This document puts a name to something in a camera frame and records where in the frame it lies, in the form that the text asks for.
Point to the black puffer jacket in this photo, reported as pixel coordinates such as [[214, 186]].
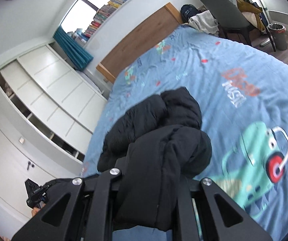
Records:
[[162, 140]]

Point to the person's left hand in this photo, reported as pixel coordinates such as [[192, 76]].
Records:
[[34, 211]]

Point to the white wardrobe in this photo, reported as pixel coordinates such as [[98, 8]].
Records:
[[48, 113]]

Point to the teal curtain left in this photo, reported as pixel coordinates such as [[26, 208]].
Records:
[[75, 52]]

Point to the row of books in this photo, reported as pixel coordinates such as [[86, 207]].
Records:
[[86, 16]]

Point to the wooden headboard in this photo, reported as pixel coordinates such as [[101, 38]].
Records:
[[142, 38]]

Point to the blue cartoon bed sheet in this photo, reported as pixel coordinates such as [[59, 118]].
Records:
[[243, 96]]

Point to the dark blue backpack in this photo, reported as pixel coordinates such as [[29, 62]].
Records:
[[187, 11]]

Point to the white cloth pile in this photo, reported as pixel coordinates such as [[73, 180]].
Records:
[[204, 22]]

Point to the grey office chair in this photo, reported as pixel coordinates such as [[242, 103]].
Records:
[[232, 20]]

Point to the yellow garment on chair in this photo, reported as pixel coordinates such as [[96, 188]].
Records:
[[252, 14]]

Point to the grey waste bin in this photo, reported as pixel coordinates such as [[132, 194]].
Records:
[[278, 32]]

